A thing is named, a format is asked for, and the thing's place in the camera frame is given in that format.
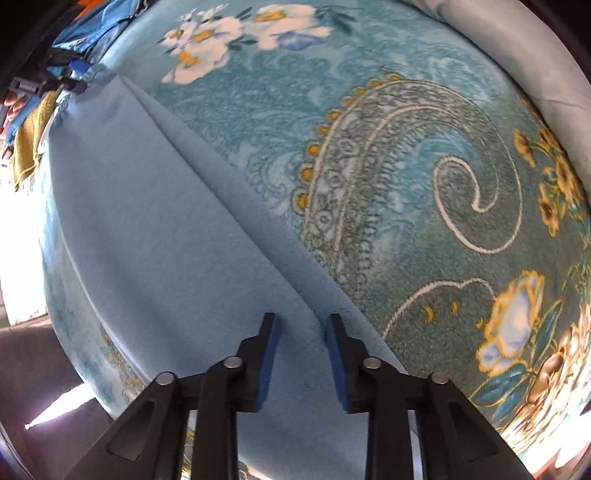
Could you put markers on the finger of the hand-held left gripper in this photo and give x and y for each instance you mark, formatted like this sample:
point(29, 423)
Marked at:
point(62, 57)
point(55, 84)

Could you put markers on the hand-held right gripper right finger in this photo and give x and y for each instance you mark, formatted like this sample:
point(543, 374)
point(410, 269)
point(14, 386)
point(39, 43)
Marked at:
point(334, 360)

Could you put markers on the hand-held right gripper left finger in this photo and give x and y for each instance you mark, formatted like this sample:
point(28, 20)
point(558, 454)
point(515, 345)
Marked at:
point(268, 360)

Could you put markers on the light blue garment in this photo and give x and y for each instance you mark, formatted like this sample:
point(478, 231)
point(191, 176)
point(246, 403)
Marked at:
point(161, 230)

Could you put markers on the person's left hand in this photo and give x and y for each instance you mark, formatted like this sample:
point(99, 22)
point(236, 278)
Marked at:
point(14, 101)

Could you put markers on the blue crumpled garment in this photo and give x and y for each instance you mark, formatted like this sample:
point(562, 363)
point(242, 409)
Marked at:
point(97, 25)

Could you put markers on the mustard yellow cloth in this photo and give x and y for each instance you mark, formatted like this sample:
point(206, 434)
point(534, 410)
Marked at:
point(30, 138)

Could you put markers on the teal floral blanket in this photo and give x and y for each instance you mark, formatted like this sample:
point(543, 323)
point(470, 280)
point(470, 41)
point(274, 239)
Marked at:
point(392, 184)

